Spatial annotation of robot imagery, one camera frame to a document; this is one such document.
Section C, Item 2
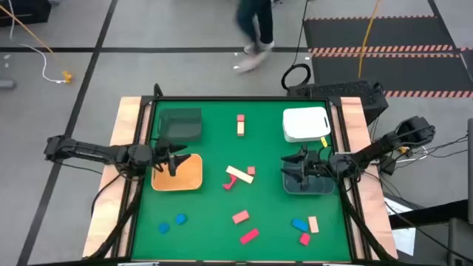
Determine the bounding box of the white floor cable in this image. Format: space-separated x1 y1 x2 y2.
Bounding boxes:
6 0 66 84

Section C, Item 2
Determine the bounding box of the black box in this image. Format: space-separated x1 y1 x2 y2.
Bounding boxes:
0 0 52 27

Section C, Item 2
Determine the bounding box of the long red block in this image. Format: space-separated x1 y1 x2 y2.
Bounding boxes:
239 228 261 246

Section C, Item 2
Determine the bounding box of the white paper sheet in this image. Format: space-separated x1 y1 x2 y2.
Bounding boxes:
383 195 418 256

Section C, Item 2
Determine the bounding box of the grey box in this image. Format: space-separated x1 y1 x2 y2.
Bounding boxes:
446 216 473 266

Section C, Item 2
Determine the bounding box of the teal blue plastic bin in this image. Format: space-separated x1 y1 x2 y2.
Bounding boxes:
282 158 336 196

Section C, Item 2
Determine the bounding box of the long wooden plank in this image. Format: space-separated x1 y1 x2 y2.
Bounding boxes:
225 165 255 185

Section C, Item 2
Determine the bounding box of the orange rope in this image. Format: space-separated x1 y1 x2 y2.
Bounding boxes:
0 3 71 77

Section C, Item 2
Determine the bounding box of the person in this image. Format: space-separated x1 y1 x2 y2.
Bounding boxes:
232 0 277 74

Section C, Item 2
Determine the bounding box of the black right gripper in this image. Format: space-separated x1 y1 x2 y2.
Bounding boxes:
280 145 331 191

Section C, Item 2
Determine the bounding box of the long blue block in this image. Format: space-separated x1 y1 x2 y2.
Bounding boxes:
290 217 310 233

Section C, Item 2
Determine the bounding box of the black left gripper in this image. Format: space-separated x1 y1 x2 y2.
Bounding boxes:
149 138 192 177

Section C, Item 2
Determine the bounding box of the yellow hanging cable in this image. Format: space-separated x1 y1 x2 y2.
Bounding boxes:
356 0 382 79

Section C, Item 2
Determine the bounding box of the black looped cable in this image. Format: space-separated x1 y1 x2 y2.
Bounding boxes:
280 0 313 92

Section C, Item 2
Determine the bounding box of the black hazard-striped floor mat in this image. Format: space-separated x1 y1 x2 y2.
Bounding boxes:
302 14 473 99

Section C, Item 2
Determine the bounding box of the white plastic bin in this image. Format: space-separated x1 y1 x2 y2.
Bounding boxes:
282 106 332 143

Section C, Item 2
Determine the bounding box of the salmon arch block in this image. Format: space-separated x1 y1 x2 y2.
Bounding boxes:
231 209 251 225

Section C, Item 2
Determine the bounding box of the dark grey plastic bin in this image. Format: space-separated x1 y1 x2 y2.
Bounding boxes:
157 107 203 142

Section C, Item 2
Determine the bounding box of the light wooden side panel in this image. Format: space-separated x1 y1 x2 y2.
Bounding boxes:
330 96 399 260
81 96 153 259

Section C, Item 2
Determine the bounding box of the grey post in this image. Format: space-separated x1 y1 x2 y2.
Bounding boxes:
466 117 473 225

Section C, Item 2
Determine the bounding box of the green table mat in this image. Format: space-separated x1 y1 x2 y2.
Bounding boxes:
131 99 352 262

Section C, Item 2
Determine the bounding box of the orange plastic bin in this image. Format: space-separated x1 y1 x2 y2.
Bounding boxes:
151 153 204 192

